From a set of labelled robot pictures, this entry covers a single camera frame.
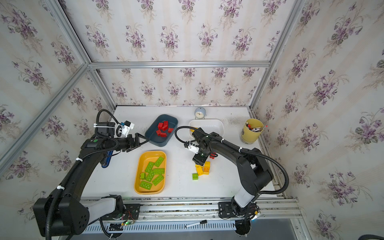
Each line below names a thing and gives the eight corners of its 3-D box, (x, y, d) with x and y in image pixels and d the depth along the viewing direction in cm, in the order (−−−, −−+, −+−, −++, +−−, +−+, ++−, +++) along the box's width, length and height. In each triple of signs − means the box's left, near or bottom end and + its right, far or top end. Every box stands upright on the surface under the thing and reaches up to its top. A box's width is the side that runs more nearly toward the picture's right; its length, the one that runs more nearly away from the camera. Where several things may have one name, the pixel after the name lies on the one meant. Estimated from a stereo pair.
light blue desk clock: (194, 119, 114) (195, 112, 108) (194, 114, 117) (195, 107, 111) (205, 119, 114) (206, 112, 108) (204, 114, 118) (205, 107, 111)
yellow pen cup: (241, 147, 100) (248, 133, 88) (237, 132, 108) (243, 118, 96) (257, 147, 100) (266, 133, 88) (252, 132, 108) (260, 118, 96)
